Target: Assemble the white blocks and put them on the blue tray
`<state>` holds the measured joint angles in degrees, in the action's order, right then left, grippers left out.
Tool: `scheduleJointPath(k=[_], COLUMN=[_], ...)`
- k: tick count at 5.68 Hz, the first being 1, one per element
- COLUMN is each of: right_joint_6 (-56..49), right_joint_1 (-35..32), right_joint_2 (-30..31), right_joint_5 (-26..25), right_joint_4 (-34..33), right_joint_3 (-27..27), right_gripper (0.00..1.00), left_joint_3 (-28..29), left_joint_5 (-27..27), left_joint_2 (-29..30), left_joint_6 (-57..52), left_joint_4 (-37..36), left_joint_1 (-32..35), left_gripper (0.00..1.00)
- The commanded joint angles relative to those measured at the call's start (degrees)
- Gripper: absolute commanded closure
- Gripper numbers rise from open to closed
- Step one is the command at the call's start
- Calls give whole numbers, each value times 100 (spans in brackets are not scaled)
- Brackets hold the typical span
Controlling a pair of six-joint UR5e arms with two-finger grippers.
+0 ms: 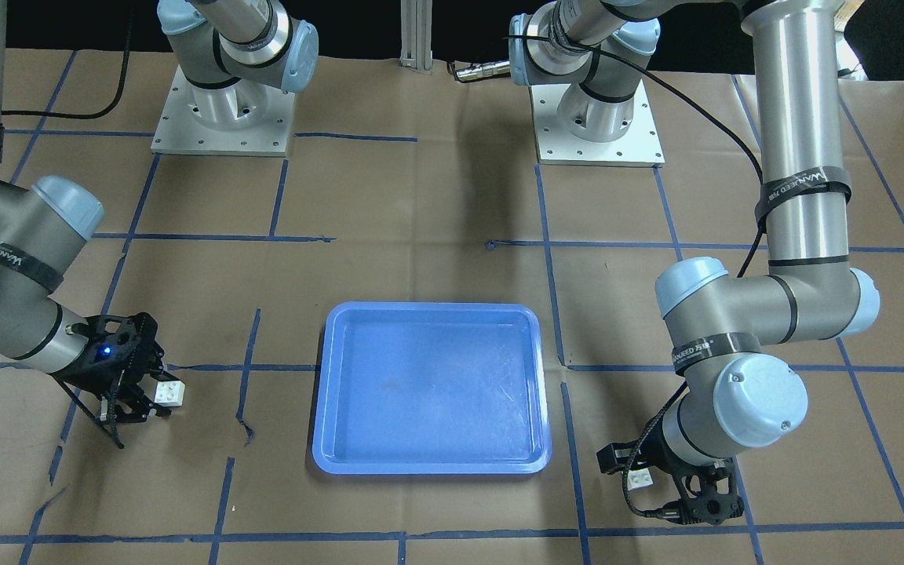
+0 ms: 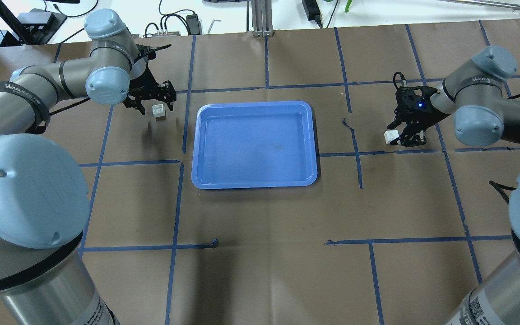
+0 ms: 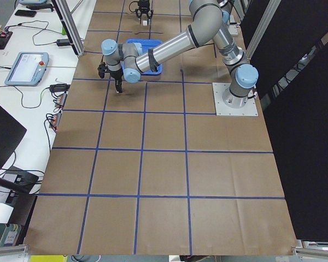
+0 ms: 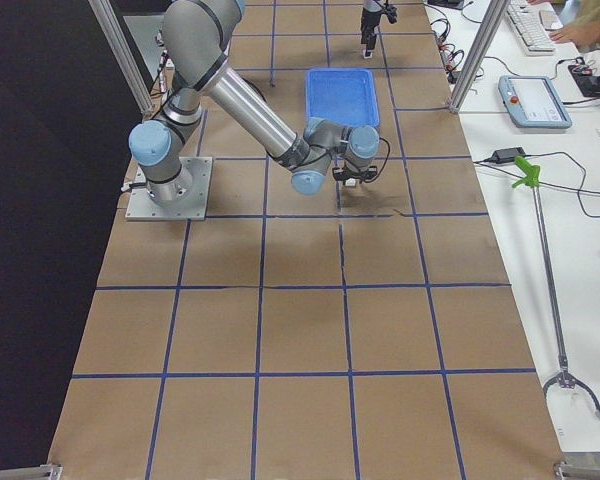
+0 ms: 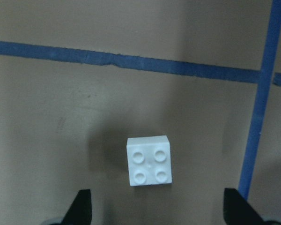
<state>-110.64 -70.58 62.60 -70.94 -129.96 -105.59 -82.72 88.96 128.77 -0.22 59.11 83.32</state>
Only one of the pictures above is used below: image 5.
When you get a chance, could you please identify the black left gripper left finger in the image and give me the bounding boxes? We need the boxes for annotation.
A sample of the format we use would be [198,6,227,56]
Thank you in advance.
[60,189,92,225]

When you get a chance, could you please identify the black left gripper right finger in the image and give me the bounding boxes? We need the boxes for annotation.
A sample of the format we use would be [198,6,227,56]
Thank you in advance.
[223,188,264,225]

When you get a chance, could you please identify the white block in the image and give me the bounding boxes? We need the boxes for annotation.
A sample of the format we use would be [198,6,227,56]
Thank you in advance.
[126,135,172,187]

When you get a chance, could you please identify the brown paper table cover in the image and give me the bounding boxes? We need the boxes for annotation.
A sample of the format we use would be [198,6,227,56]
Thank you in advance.
[0,0,273,225]

